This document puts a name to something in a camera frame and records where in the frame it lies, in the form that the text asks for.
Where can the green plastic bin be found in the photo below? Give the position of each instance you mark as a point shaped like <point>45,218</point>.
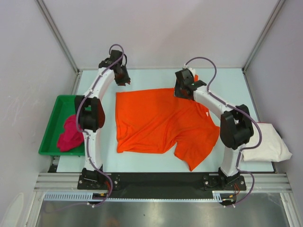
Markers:
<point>63,108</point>

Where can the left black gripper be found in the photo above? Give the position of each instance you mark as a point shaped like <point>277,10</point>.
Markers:
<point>126,80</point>

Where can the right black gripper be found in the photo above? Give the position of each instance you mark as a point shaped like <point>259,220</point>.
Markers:
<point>177,92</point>

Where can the white folded t shirt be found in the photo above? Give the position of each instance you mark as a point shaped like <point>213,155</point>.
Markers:
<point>271,149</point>

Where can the aluminium rail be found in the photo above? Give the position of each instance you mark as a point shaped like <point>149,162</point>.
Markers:
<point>65,182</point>

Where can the orange t shirt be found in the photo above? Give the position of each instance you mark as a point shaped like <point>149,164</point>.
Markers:
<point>153,121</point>

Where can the magenta t shirt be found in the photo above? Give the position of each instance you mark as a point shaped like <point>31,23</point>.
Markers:
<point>71,138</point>

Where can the white cable duct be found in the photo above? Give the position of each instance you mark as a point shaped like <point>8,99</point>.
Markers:
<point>97,197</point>

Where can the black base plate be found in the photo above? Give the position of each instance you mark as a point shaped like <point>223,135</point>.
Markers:
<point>163,186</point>

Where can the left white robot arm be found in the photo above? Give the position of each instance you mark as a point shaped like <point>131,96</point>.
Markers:
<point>90,115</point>

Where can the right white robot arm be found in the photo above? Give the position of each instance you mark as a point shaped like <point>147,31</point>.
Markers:
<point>235,122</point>

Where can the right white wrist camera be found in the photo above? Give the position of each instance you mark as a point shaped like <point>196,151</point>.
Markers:
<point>192,70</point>

